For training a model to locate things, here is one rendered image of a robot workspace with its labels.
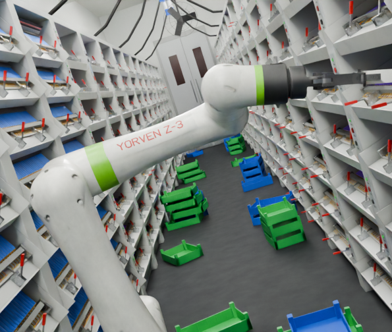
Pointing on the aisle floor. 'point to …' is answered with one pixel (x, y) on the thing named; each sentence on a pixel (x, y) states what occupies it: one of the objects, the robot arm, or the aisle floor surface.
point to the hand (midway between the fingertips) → (378, 76)
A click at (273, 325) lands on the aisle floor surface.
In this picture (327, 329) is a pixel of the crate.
